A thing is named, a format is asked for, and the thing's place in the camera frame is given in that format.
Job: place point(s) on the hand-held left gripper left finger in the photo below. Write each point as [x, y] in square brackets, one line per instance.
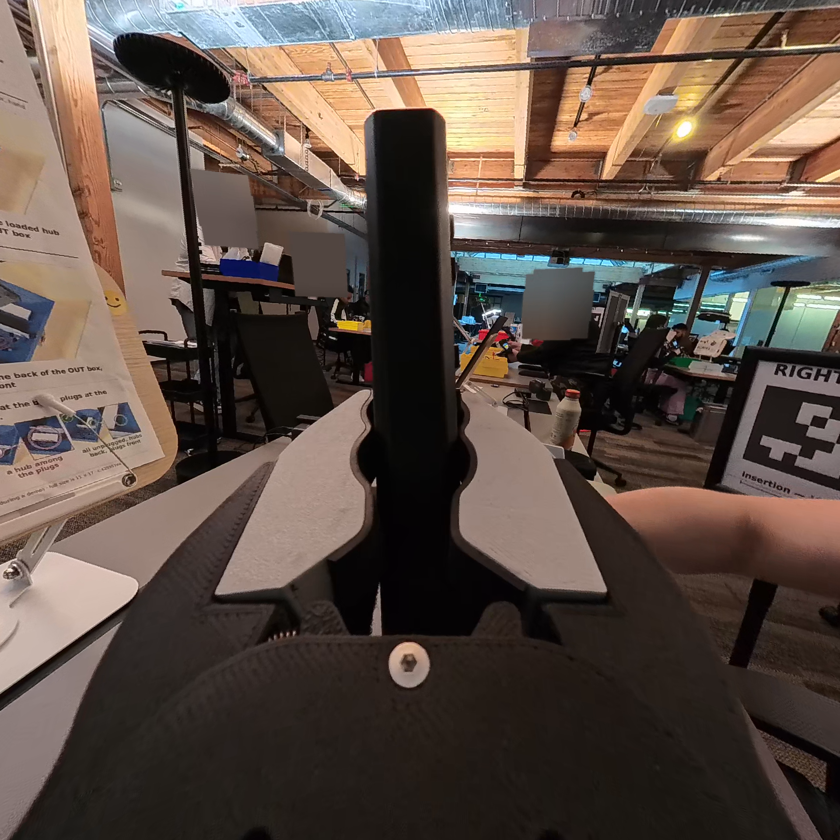
[302, 512]

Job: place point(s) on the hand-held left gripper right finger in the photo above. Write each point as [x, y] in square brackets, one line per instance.
[525, 518]

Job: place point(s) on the black usb hub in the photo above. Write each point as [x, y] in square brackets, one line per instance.
[410, 328]

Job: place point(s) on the person's right forearm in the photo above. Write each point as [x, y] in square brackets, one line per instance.
[722, 531]

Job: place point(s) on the white bottle orange cap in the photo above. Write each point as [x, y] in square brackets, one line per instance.
[565, 420]

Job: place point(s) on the small black desk device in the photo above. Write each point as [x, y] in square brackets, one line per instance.
[538, 387]

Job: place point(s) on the black office chair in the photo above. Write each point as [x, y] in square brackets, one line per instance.
[630, 380]
[282, 367]

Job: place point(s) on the yellow storage bin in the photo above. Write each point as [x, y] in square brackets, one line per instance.
[354, 325]
[482, 364]

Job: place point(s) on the thin dark board stand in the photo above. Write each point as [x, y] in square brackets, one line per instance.
[482, 348]

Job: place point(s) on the black utility cart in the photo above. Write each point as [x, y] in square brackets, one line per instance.
[170, 394]

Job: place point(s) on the wooden standing desk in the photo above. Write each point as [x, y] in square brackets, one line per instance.
[223, 279]

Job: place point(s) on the blue storage bin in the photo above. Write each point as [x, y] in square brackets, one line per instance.
[249, 269]

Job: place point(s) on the instruction sheet on stand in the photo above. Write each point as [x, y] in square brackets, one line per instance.
[59, 590]

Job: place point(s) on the framed tag sign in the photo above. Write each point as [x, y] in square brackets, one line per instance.
[787, 426]

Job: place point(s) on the printed instruction sheet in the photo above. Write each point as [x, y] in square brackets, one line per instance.
[65, 328]

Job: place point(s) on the grey office chair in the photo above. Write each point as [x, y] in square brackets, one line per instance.
[787, 709]

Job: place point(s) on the black floor lamp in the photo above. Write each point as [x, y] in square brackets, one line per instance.
[170, 65]
[789, 284]

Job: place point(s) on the wooden post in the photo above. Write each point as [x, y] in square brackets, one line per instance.
[79, 131]

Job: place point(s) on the silver air duct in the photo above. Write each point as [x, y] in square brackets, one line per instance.
[295, 19]

